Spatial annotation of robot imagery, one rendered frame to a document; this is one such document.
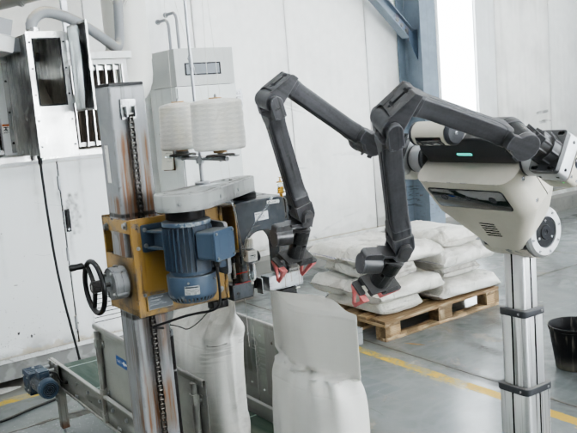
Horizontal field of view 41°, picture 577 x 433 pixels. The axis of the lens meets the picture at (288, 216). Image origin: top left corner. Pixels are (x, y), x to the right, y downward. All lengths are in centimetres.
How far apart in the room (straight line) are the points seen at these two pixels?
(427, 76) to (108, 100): 610
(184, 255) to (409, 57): 645
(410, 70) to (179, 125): 612
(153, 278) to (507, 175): 112
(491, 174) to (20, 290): 358
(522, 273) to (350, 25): 586
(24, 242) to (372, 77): 441
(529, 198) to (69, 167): 354
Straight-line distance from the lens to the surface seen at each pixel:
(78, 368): 426
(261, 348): 340
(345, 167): 803
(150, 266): 248
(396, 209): 200
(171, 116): 259
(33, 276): 523
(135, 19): 581
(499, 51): 972
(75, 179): 525
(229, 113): 236
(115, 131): 247
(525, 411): 267
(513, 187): 226
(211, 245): 227
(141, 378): 261
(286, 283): 274
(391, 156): 190
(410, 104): 183
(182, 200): 227
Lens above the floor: 165
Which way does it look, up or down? 8 degrees down
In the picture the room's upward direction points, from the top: 5 degrees counter-clockwise
